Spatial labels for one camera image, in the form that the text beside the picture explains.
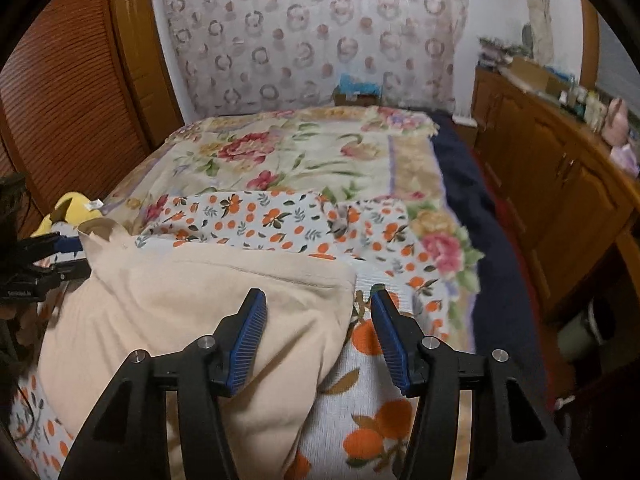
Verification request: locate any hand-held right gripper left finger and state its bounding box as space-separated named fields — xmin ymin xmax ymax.
xmin=57 ymin=288 xmax=267 ymax=480

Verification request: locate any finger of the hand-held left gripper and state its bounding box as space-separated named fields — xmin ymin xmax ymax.
xmin=47 ymin=260 xmax=93 ymax=286
xmin=20 ymin=232 xmax=86 ymax=260

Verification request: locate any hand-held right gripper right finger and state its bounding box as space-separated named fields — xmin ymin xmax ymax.
xmin=371 ymin=289 xmax=583 ymax=480

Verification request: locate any pale pink t-shirt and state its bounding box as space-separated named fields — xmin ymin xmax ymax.
xmin=37 ymin=220 xmax=357 ymax=480

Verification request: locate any yellow plush toy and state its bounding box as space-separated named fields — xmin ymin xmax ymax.
xmin=30 ymin=191 xmax=106 ymax=238

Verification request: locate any orange fruit print blanket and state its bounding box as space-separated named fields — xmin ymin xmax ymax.
xmin=10 ymin=190 xmax=481 ymax=480

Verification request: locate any wooden louvred wardrobe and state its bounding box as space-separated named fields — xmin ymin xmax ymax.
xmin=0 ymin=0 xmax=186 ymax=241

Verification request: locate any dark blue bed sheet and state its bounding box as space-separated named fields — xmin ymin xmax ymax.
xmin=430 ymin=110 xmax=546 ymax=411

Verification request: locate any grey green bucket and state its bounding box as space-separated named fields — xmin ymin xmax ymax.
xmin=555 ymin=300 xmax=618 ymax=366

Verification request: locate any floral blanket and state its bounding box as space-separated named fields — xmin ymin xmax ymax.
xmin=100 ymin=105 xmax=486 ymax=356

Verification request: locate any wooden sideboard cabinet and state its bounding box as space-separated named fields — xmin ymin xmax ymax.
xmin=470 ymin=67 xmax=640 ymax=321

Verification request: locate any small box with blue cloth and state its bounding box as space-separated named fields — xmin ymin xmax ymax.
xmin=335 ymin=74 xmax=383 ymax=106

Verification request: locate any pink tissue box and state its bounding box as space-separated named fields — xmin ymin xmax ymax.
xmin=612 ymin=142 xmax=640 ymax=176

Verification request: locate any cardboard box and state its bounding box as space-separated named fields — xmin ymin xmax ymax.
xmin=500 ymin=57 xmax=566 ymax=93

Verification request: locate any pile of patterned cloths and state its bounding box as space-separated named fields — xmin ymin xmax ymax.
xmin=477 ymin=37 xmax=523 ymax=68

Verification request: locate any circle patterned curtain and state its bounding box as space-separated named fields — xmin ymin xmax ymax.
xmin=150 ymin=0 xmax=471 ymax=121

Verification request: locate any grey window blind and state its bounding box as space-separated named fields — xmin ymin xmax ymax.
xmin=597 ymin=10 xmax=640 ymax=111

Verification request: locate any cream tied curtain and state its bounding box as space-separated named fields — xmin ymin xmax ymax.
xmin=520 ymin=0 xmax=556 ymax=68

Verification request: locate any wooden window frame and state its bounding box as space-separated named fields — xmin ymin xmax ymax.
xmin=579 ymin=0 xmax=601 ymax=88

